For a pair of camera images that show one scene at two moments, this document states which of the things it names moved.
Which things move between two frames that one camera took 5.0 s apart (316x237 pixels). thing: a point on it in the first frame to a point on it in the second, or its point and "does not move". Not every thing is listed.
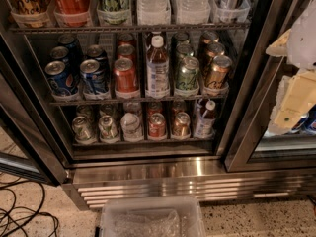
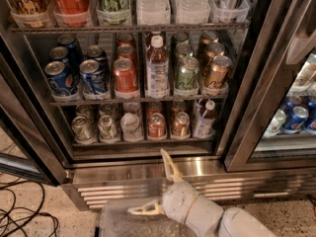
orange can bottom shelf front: x=181 y=124 does not move
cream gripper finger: x=295 y=97 to x=172 y=171
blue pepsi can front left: x=59 y=80 does not move
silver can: x=230 y=2 does not move
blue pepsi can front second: x=92 y=77 does not move
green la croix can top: x=114 y=3 does not move
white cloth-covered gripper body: x=304 y=39 to x=179 y=198
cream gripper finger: x=280 y=47 to x=153 y=207
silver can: x=85 y=111 does not move
